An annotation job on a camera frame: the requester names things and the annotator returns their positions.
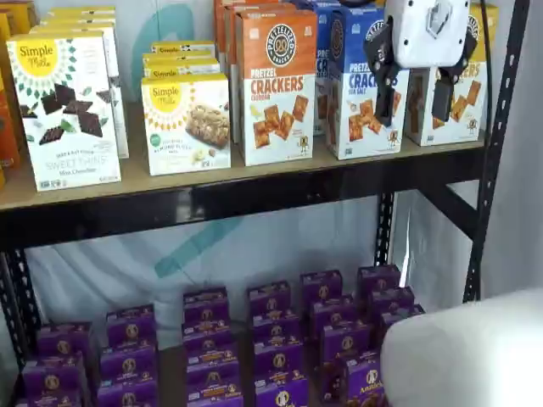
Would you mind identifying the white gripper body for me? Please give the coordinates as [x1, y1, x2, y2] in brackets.
[384, 0, 472, 70]

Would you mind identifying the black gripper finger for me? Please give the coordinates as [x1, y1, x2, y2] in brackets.
[362, 16, 402, 128]
[430, 28, 479, 123]

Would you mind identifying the blue pretzel crackers box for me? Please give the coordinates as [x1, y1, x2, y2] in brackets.
[292, 0, 340, 137]
[324, 3, 411, 162]

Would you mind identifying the yellow pretzel crackers box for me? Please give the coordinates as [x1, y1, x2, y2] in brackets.
[404, 3, 500, 148]

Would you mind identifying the orange pretzel crackers box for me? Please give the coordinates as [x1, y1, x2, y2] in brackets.
[213, 0, 281, 67]
[223, 2, 298, 145]
[234, 8, 318, 168]

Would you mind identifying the black metal shelf rack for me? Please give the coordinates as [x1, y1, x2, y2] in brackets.
[0, 0, 532, 407]

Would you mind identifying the purple Annie's snack box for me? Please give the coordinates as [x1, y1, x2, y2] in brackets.
[378, 303, 426, 338]
[186, 362, 242, 396]
[356, 264, 402, 294]
[182, 287, 230, 324]
[319, 321, 371, 362]
[36, 321, 93, 362]
[299, 269, 344, 303]
[20, 353, 87, 396]
[320, 354, 389, 407]
[98, 344, 160, 383]
[96, 378, 161, 407]
[185, 343, 238, 375]
[250, 310, 301, 341]
[309, 294, 357, 328]
[188, 393, 244, 407]
[247, 281, 293, 315]
[182, 319, 233, 349]
[255, 376, 310, 407]
[14, 388, 82, 407]
[368, 286, 416, 315]
[104, 303, 158, 348]
[253, 336, 305, 382]

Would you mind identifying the Simple Mills almond bars box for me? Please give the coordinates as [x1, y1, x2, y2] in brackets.
[140, 72, 232, 177]
[143, 57, 221, 81]
[150, 40, 217, 55]
[142, 49, 216, 64]

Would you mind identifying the wooden shelf board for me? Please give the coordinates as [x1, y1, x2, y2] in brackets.
[0, 100, 487, 212]

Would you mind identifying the Simple Mills Sweet Thins box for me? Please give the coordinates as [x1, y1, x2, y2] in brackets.
[47, 5, 117, 19]
[6, 30, 123, 192]
[39, 14, 118, 29]
[28, 22, 130, 160]

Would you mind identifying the yellow-orange snack box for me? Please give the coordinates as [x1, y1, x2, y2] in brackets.
[0, 0, 39, 36]

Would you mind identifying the orange snack box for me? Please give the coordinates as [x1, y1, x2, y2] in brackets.
[0, 12, 27, 190]

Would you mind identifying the white backdrop with teal logo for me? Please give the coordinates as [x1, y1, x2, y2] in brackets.
[0, 0, 479, 340]

